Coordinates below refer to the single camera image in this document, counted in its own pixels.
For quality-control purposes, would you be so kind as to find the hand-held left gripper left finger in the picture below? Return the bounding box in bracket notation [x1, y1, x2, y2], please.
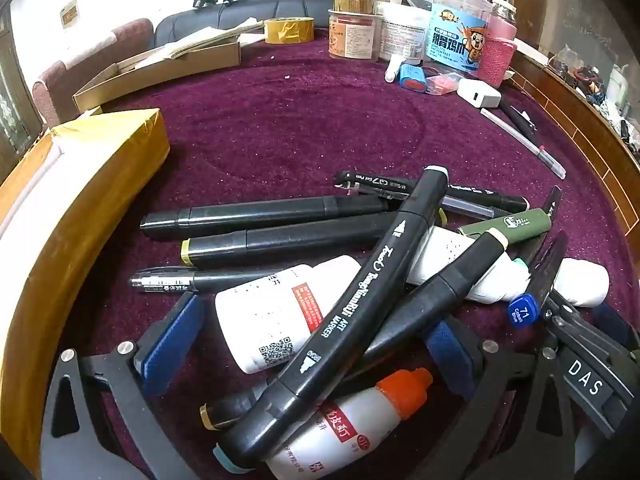
[40, 290, 211, 480]

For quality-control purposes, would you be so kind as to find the green cylindrical marker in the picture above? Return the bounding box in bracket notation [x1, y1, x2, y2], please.
[457, 207, 552, 244]

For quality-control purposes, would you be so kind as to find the plain black marker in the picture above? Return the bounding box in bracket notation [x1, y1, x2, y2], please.
[140, 195, 392, 240]

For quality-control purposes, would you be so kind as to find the white bottle red label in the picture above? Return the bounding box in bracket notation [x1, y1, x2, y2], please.
[215, 255, 364, 375]

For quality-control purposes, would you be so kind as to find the small wall plaque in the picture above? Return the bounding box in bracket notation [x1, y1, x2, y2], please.
[60, 0, 82, 29]

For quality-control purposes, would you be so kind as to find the long white pen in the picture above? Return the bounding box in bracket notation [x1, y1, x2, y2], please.
[481, 107, 567, 180]

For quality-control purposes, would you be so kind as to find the dark leather sofa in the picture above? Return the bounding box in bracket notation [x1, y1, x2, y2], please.
[154, 0, 341, 51]

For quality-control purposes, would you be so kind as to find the black marker blue cap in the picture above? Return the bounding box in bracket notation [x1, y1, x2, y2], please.
[507, 290, 544, 324]

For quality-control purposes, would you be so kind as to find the pile of small clutter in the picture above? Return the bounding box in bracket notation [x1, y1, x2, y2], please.
[547, 45, 640, 151]

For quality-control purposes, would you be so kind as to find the black marker yellow band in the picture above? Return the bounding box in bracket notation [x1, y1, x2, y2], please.
[180, 211, 401, 268]

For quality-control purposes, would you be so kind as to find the bottle in pink knitted sleeve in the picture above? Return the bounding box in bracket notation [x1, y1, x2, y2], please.
[476, 0, 518, 88]

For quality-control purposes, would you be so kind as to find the blue and red eraser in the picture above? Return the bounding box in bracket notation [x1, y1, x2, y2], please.
[398, 63, 430, 95]

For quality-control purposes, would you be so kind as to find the white charger plug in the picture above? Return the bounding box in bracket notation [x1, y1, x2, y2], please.
[457, 77, 502, 109]

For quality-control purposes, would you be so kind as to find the gold cardboard box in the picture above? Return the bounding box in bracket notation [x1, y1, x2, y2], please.
[0, 107, 172, 261]

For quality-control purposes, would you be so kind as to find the flat brown cardboard box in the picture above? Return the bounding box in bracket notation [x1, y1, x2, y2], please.
[72, 35, 242, 116]

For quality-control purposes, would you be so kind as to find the clear jar orange label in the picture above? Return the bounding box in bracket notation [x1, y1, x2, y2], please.
[327, 8, 382, 61]

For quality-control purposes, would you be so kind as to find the clear gel pen black cap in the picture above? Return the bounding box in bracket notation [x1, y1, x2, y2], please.
[332, 170, 511, 222]

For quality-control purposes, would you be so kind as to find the white plastic jar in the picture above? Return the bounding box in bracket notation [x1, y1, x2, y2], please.
[377, 5, 433, 63]

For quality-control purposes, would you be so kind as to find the black marker cream cap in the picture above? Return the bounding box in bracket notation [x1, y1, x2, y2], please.
[365, 227, 510, 361]

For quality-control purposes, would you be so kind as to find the yellow tape roll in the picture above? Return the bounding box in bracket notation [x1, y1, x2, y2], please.
[263, 16, 316, 45]

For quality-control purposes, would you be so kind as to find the stack of paper sheets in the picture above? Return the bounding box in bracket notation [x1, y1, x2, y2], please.
[122, 17, 265, 74]

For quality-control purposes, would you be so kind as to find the small red packet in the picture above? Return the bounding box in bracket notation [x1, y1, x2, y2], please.
[425, 71, 463, 96]

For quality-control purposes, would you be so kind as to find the white squeeze tube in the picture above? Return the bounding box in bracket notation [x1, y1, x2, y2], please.
[407, 225, 533, 305]

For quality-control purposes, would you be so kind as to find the white bottle orange cap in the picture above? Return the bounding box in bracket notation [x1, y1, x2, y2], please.
[265, 367, 435, 480]

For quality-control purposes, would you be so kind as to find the clear jar blue label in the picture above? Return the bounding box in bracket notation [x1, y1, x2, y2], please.
[424, 0, 493, 75]

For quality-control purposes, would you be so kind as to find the maroon armchair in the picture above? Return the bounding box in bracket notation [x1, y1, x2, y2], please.
[32, 17, 156, 128]

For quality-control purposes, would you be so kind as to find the thin black fine marker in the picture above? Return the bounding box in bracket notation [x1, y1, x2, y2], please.
[444, 180, 531, 213]

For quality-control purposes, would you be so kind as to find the black marker yellow end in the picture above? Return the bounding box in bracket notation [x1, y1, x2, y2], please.
[200, 380, 272, 432]

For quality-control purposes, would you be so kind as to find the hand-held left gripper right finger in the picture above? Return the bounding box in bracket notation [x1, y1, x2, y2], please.
[425, 317, 613, 480]

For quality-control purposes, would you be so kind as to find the wooden divided rack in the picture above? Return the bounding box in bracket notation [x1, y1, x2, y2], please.
[505, 37, 640, 261]

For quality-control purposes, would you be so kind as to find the large black white-print marker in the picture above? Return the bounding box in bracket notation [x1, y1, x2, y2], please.
[212, 165, 449, 473]

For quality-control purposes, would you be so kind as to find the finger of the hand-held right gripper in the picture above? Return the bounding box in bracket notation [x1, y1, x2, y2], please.
[590, 302, 632, 347]
[525, 185, 571, 321]

